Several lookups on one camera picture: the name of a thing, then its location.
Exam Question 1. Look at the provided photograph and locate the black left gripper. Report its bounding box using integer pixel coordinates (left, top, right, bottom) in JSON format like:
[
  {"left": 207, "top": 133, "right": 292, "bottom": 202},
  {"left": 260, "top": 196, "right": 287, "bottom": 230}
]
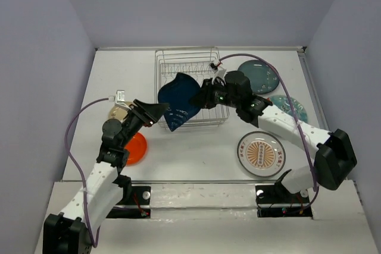
[{"left": 119, "top": 99, "right": 170, "bottom": 148}]

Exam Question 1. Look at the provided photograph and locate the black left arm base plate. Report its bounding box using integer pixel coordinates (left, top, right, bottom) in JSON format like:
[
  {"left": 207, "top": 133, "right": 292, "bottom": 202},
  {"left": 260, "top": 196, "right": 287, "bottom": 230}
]
[{"left": 107, "top": 185, "right": 151, "bottom": 219}]

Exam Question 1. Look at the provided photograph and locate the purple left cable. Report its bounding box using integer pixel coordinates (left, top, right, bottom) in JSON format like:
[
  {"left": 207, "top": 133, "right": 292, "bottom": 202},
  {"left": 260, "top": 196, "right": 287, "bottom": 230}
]
[{"left": 64, "top": 95, "right": 117, "bottom": 249}]

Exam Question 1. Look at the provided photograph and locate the dark blue leaf-shaped plate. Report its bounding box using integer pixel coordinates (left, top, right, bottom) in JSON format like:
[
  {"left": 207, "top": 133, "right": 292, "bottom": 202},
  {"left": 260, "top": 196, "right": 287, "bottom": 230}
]
[{"left": 157, "top": 73, "right": 201, "bottom": 131}]

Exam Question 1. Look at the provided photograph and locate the silver wire dish rack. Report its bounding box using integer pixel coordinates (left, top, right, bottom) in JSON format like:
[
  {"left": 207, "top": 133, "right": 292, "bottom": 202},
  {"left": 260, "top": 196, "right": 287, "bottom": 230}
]
[{"left": 154, "top": 46, "right": 229, "bottom": 131}]

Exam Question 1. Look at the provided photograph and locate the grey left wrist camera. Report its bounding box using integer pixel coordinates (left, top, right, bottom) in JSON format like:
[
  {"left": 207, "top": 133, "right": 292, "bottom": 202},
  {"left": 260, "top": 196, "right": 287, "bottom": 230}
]
[{"left": 114, "top": 90, "right": 129, "bottom": 109}]

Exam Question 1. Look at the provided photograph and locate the white plate with orange sunburst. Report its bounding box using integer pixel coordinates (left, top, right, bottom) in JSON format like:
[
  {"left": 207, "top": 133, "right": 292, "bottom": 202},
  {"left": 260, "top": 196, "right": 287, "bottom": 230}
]
[{"left": 236, "top": 131, "right": 286, "bottom": 178}]

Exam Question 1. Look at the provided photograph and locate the teal plate with white blossoms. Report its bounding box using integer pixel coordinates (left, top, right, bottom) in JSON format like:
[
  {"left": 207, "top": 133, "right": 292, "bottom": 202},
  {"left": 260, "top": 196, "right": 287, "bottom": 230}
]
[{"left": 238, "top": 59, "right": 280, "bottom": 95}]

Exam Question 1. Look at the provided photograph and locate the red plate with turquoise flower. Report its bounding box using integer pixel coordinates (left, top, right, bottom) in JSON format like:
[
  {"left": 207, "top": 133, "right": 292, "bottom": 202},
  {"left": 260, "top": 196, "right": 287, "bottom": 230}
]
[{"left": 268, "top": 95, "right": 308, "bottom": 123}]

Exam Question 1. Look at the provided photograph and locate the small beige plate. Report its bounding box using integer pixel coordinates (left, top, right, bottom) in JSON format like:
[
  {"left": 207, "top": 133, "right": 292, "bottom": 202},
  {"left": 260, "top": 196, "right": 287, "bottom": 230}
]
[{"left": 108, "top": 102, "right": 135, "bottom": 123}]

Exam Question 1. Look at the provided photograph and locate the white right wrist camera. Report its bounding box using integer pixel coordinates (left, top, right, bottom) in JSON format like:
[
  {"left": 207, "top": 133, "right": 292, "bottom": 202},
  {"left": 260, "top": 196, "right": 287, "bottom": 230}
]
[{"left": 209, "top": 61, "right": 226, "bottom": 83}]

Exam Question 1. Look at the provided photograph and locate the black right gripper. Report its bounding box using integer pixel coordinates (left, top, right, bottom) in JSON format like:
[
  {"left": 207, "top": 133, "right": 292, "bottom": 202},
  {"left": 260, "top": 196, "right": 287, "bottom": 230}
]
[{"left": 189, "top": 76, "right": 241, "bottom": 108}]

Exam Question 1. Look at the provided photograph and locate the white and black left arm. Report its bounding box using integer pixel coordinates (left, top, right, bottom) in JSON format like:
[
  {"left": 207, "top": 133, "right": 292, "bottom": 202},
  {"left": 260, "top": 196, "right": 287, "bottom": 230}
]
[{"left": 42, "top": 99, "right": 169, "bottom": 253}]

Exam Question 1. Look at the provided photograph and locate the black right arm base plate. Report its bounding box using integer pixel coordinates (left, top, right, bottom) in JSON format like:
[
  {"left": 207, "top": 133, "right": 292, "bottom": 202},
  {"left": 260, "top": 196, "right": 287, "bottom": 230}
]
[{"left": 255, "top": 184, "right": 313, "bottom": 218}]

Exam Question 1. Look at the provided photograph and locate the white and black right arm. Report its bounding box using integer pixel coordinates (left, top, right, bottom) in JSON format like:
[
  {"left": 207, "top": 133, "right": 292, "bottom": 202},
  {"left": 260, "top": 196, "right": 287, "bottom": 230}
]
[{"left": 189, "top": 71, "right": 357, "bottom": 202}]

